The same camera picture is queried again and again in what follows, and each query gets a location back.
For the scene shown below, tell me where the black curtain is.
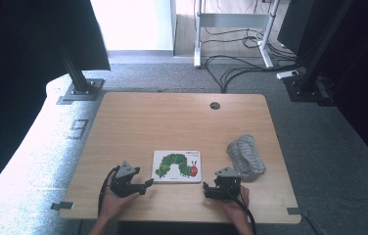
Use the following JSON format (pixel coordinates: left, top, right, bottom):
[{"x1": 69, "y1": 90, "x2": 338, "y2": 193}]
[{"x1": 0, "y1": 0, "x2": 112, "y2": 213}]

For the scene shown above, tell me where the caterpillar picture board book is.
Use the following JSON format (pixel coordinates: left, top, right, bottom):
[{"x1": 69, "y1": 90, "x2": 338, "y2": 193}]
[{"x1": 151, "y1": 150, "x2": 204, "y2": 185}]

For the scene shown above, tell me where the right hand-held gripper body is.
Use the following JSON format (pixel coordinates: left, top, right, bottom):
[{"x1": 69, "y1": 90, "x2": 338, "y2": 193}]
[{"x1": 210, "y1": 166, "x2": 243, "y2": 201}]

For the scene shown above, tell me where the grey knitted cloth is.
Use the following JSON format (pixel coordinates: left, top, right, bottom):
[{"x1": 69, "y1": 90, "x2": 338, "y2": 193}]
[{"x1": 226, "y1": 133, "x2": 267, "y2": 182}]

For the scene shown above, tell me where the black stand with dark base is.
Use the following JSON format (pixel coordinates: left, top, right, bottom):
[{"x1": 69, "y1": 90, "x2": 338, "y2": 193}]
[{"x1": 282, "y1": 0, "x2": 353, "y2": 108}]

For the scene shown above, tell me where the person's left hand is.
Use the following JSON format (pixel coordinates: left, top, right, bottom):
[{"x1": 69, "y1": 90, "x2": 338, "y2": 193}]
[{"x1": 101, "y1": 181, "x2": 141, "y2": 220}]

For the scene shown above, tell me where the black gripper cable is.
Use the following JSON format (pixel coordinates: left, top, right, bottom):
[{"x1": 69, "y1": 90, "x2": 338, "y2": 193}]
[
  {"x1": 218, "y1": 181, "x2": 257, "y2": 235},
  {"x1": 97, "y1": 164, "x2": 121, "y2": 217}
]

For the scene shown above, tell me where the dark flat panel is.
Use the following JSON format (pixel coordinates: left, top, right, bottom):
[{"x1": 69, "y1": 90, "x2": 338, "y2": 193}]
[{"x1": 276, "y1": 0, "x2": 317, "y2": 57}]

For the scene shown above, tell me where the person's right hand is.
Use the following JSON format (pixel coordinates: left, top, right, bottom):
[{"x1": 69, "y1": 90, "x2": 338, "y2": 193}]
[{"x1": 220, "y1": 184, "x2": 252, "y2": 223}]

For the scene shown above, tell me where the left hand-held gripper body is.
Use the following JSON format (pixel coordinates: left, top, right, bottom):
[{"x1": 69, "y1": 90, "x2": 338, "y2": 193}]
[{"x1": 109, "y1": 160, "x2": 147, "y2": 199}]

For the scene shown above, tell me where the grey floor tape mark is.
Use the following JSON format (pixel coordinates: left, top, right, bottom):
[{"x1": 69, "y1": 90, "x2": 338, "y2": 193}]
[{"x1": 68, "y1": 118, "x2": 89, "y2": 140}]

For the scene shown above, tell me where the white panel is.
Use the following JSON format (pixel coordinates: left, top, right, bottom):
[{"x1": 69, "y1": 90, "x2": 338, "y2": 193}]
[{"x1": 89, "y1": 0, "x2": 177, "y2": 57}]

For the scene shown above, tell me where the white desk frame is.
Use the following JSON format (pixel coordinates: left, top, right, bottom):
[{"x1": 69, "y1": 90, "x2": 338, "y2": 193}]
[{"x1": 193, "y1": 0, "x2": 281, "y2": 70}]

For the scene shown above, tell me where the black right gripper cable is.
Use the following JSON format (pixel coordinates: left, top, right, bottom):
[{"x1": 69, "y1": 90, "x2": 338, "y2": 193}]
[{"x1": 218, "y1": 181, "x2": 257, "y2": 235}]

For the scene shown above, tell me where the white power strip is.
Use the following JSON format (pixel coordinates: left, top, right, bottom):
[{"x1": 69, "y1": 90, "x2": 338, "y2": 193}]
[{"x1": 276, "y1": 69, "x2": 301, "y2": 80}]

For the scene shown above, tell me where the bundle of black floor cables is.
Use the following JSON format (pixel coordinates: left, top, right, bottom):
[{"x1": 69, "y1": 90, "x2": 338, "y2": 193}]
[{"x1": 203, "y1": 25, "x2": 307, "y2": 95}]

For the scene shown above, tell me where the black stand with base plate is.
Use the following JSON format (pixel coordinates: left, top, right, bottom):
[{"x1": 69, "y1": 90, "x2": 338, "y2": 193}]
[{"x1": 56, "y1": 42, "x2": 106, "y2": 106}]

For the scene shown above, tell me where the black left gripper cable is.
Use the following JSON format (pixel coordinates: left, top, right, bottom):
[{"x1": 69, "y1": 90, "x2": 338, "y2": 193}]
[{"x1": 97, "y1": 164, "x2": 121, "y2": 217}]

